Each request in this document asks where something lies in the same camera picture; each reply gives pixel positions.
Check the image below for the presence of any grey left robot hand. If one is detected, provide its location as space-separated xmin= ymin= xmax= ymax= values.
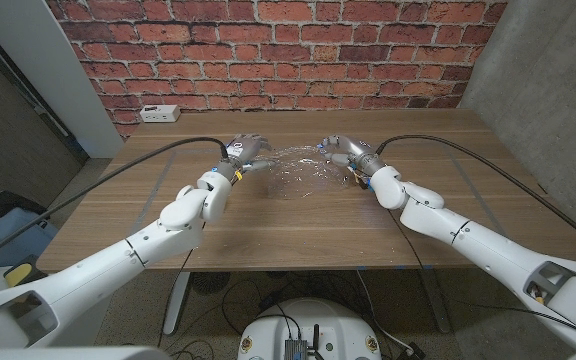
xmin=217 ymin=132 xmax=277 ymax=181

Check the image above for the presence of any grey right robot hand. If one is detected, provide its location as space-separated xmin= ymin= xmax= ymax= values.
xmin=317 ymin=133 xmax=387 ymax=177

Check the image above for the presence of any clear plastic wrap sheet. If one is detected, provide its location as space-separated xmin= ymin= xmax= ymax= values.
xmin=262 ymin=144 xmax=352 ymax=199

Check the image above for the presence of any white power strip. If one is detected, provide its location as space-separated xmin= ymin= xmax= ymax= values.
xmin=139 ymin=104 xmax=182 ymax=124

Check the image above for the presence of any red brick print backdrop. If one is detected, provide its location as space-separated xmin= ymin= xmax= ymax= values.
xmin=45 ymin=0 xmax=509 ymax=139

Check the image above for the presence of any black round fan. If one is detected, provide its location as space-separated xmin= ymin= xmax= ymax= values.
xmin=190 ymin=271 xmax=224 ymax=296

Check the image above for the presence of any white table leg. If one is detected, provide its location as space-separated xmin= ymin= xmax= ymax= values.
xmin=163 ymin=271 xmax=192 ymax=335

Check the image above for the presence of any grey table leg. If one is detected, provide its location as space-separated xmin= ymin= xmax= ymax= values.
xmin=420 ymin=267 xmax=453 ymax=335

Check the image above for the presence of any white robot torso base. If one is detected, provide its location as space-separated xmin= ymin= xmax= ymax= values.
xmin=237 ymin=298 xmax=383 ymax=360

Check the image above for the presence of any small grey electronics box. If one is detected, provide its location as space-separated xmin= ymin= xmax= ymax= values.
xmin=283 ymin=338 xmax=310 ymax=360

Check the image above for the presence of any dark wood-grain door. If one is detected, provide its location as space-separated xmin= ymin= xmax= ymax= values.
xmin=0 ymin=29 xmax=89 ymax=209

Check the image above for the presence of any yellow and black tool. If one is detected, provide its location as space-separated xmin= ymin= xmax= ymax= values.
xmin=2 ymin=262 xmax=39 ymax=289

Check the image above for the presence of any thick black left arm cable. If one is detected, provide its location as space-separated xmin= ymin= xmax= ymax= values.
xmin=0 ymin=136 xmax=230 ymax=271

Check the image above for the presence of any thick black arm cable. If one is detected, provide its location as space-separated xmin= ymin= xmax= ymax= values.
xmin=375 ymin=133 xmax=576 ymax=256
xmin=0 ymin=136 xmax=230 ymax=271

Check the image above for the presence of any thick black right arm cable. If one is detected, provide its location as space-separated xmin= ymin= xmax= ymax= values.
xmin=375 ymin=133 xmax=576 ymax=256

